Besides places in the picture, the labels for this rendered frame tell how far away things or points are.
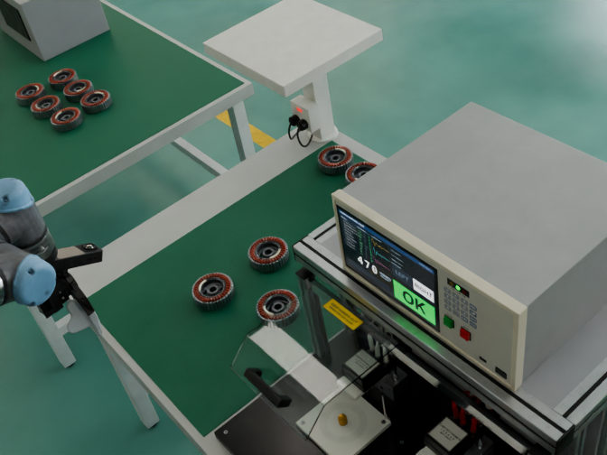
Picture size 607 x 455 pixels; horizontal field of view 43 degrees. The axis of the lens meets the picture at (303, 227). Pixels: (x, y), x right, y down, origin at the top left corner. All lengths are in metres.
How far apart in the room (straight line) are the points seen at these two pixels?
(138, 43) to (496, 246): 2.30
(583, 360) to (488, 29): 3.30
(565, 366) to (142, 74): 2.17
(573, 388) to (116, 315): 1.24
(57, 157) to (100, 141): 0.16
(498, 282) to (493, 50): 3.18
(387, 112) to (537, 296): 2.77
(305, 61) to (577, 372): 1.09
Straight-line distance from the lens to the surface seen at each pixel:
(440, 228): 1.37
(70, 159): 2.80
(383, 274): 1.48
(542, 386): 1.41
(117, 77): 3.18
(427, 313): 1.45
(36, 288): 1.27
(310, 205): 2.32
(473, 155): 1.53
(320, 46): 2.14
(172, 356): 2.02
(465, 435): 1.58
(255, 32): 2.27
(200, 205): 2.42
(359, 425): 1.77
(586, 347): 1.47
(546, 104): 3.97
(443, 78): 4.18
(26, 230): 1.42
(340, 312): 1.59
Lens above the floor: 2.26
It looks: 42 degrees down
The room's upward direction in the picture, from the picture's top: 11 degrees counter-clockwise
